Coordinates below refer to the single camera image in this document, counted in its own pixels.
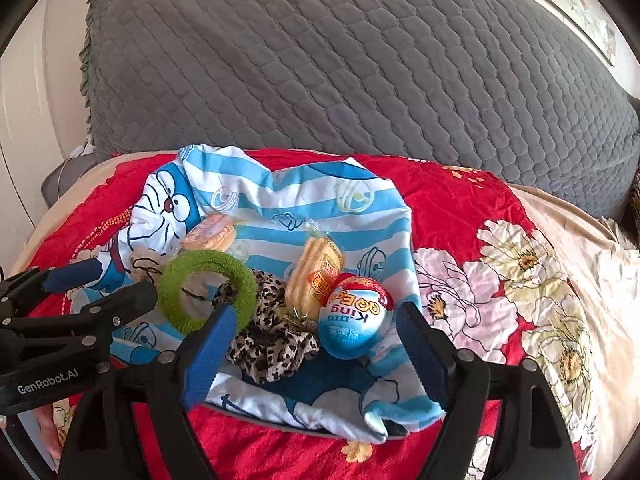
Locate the grey bedside stool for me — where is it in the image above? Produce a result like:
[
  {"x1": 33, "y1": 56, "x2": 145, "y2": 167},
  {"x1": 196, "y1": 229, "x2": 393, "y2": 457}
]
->
[{"x1": 40, "y1": 155, "x2": 101, "y2": 208}]

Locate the orange snack packet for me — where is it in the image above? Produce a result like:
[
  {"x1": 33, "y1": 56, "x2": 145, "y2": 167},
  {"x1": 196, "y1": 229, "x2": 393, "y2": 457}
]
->
[{"x1": 180, "y1": 212, "x2": 241, "y2": 253}]

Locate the blue red toy egg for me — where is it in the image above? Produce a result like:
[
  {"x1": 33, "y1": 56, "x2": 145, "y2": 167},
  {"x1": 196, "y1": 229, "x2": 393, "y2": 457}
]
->
[{"x1": 318, "y1": 272, "x2": 396, "y2": 361}]

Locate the blue striped cartoon cloth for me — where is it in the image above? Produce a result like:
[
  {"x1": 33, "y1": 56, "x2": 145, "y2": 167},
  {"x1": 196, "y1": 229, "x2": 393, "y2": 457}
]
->
[{"x1": 70, "y1": 144, "x2": 446, "y2": 443}]

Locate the leopard print scrunchie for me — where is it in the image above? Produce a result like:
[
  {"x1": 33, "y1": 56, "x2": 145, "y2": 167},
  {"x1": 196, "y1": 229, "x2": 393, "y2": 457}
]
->
[{"x1": 207, "y1": 270, "x2": 321, "y2": 385}]

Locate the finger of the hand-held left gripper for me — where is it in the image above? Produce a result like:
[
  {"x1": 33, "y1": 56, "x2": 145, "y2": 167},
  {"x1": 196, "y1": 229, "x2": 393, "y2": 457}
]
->
[
  {"x1": 0, "y1": 259, "x2": 103, "y2": 313},
  {"x1": 72, "y1": 280, "x2": 159, "y2": 333}
]

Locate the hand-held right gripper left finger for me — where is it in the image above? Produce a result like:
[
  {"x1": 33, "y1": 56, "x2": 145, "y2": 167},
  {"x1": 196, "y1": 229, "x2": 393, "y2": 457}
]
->
[{"x1": 59, "y1": 304, "x2": 239, "y2": 480}]

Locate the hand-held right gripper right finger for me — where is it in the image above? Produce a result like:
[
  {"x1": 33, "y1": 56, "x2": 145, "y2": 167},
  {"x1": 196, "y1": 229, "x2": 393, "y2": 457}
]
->
[{"x1": 397, "y1": 301, "x2": 576, "y2": 480}]

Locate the framed wall picture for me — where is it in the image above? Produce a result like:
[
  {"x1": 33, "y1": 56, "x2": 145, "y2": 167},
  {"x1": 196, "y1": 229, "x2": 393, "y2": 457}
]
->
[{"x1": 510, "y1": 0, "x2": 618, "y2": 66}]

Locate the green hair scrunchie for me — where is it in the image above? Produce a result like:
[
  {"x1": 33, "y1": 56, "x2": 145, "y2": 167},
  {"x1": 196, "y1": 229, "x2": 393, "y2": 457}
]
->
[{"x1": 157, "y1": 250, "x2": 259, "y2": 335}]

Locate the yellow rice cake packet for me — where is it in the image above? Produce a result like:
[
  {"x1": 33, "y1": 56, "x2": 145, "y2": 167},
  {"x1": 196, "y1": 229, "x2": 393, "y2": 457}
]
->
[{"x1": 285, "y1": 220, "x2": 346, "y2": 323}]

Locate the red floral blanket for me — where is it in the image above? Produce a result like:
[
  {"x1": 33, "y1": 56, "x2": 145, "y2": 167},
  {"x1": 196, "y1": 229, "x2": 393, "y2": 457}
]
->
[{"x1": 10, "y1": 147, "x2": 601, "y2": 480}]

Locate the grey quilted cover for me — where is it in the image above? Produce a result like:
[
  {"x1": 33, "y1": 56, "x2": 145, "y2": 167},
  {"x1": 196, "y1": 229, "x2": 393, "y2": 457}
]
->
[{"x1": 79, "y1": 0, "x2": 640, "y2": 221}]

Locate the grey storage box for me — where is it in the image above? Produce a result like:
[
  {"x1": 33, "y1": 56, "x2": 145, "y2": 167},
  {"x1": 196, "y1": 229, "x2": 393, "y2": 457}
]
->
[{"x1": 205, "y1": 395, "x2": 416, "y2": 441}]

